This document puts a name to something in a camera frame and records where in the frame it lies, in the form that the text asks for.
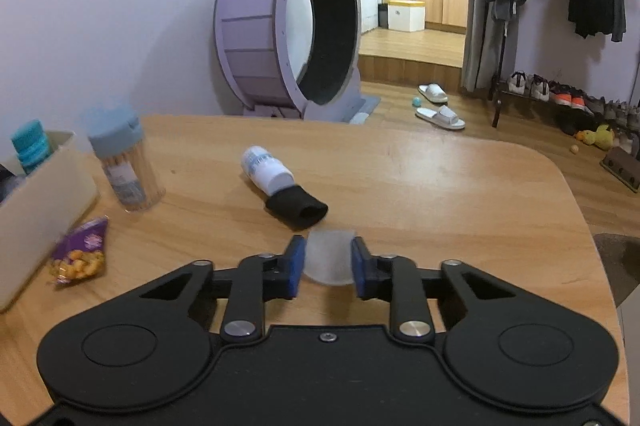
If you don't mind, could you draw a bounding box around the purple snack packet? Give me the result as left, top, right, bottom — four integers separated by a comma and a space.
47, 216, 110, 289

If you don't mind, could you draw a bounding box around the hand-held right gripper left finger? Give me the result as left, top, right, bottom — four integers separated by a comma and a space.
137, 234, 307, 347

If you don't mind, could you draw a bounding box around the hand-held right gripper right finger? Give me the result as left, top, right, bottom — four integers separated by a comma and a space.
349, 235, 521, 347

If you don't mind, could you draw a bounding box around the black cloth sleeve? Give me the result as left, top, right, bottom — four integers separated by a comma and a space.
264, 186, 329, 229

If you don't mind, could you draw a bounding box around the black shoe rack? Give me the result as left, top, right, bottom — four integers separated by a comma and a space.
489, 73, 640, 138

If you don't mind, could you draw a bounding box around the row of shoes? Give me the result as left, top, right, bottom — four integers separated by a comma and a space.
507, 70, 640, 132

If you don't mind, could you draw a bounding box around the yellow plush toy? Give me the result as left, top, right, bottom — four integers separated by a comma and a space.
575, 124, 615, 151

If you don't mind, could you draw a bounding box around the purple cat exercise wheel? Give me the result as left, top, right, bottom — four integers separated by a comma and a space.
214, 0, 381, 125

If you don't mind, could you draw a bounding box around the beige plastic container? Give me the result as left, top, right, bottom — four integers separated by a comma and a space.
0, 130, 99, 313

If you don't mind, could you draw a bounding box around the brown scratching board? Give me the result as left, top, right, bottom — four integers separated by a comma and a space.
599, 146, 640, 193

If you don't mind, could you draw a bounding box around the teal capped medicine bottle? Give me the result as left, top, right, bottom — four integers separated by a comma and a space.
11, 119, 55, 177

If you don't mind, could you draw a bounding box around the white box with yellow lid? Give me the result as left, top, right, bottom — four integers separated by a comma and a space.
387, 0, 426, 32

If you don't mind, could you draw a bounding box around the toothpick jar with blue lid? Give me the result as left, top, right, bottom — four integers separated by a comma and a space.
82, 105, 167, 213

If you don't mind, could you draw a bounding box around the white bottle with blue print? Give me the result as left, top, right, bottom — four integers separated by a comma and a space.
241, 146, 296, 196

